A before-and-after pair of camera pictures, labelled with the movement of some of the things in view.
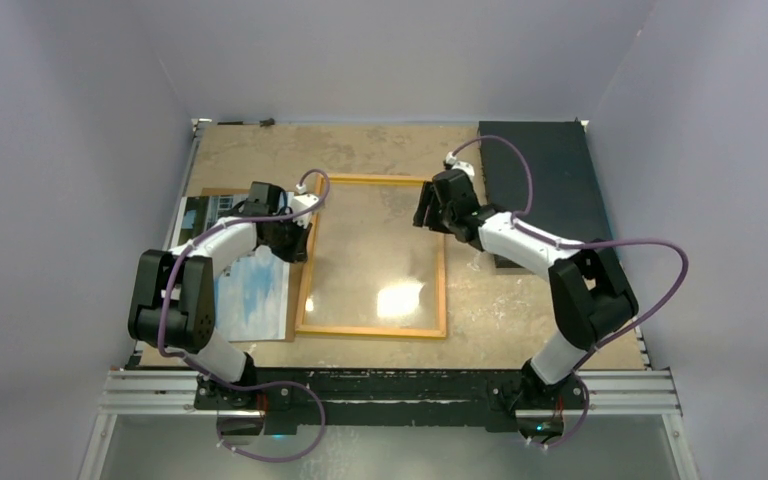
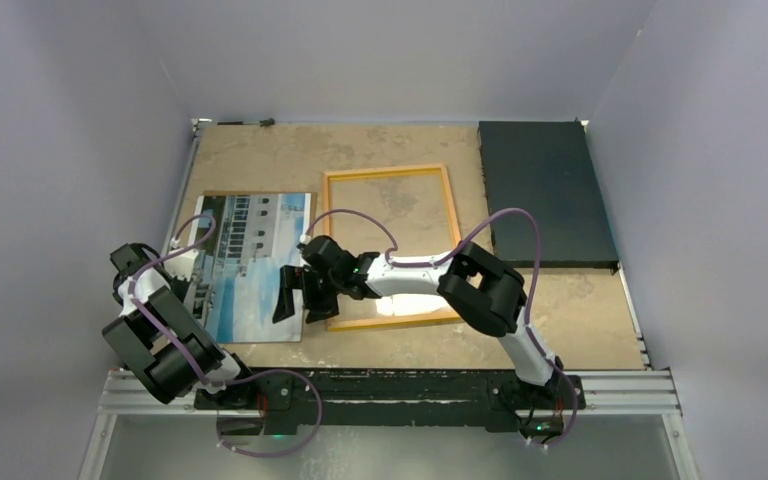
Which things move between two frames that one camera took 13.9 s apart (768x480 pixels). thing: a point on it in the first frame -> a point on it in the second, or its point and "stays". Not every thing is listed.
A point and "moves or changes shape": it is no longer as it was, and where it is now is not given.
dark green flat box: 565,201 stays
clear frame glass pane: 372,267 stays
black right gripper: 420,216 -> 296,278
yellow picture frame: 334,334 -> 390,321
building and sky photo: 252,294 moves or changes shape
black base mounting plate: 393,401 stays
